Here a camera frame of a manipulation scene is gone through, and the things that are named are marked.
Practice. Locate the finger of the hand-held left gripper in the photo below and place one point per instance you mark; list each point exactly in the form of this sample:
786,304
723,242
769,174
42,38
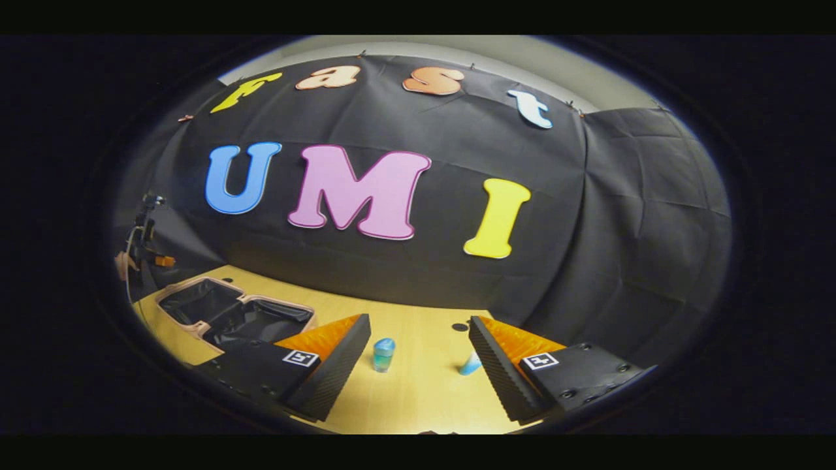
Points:
165,261

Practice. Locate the light blue skin care tube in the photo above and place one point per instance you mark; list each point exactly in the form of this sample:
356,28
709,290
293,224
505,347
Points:
470,364

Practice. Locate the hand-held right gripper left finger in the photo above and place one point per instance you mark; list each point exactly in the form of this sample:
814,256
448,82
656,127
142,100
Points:
339,372

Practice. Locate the pink suitcase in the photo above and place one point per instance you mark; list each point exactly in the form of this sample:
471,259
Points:
202,303

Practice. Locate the teal skin care bottle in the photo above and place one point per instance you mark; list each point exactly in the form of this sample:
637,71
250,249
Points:
384,358

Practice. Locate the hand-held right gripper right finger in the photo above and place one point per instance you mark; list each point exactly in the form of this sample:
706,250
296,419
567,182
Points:
499,375

